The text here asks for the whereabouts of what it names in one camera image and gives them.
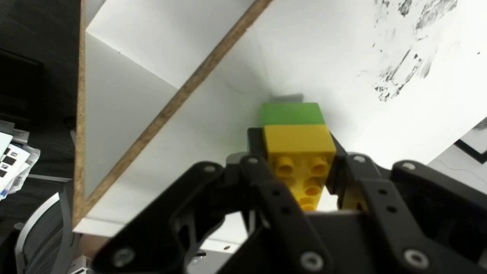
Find green lego brick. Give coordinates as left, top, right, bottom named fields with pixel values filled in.
left=258, top=100, right=327, bottom=127

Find white labelled papers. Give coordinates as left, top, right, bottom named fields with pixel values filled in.
left=0, top=120, right=42, bottom=200

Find black framed portrait picture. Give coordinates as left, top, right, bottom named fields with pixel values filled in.
left=452, top=115, right=487, bottom=164

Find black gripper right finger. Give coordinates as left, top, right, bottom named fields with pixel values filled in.
left=327, top=130, right=487, bottom=274

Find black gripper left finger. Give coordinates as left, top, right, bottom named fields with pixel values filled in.
left=90, top=126, right=338, bottom=274

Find white particle-board shelf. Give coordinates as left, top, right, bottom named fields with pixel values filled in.
left=70, top=0, right=487, bottom=255

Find grey curved chair part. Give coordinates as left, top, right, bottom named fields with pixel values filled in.
left=13, top=188, right=76, bottom=274

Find yellow lego brick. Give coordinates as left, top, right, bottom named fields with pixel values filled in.
left=263, top=123, right=339, bottom=213

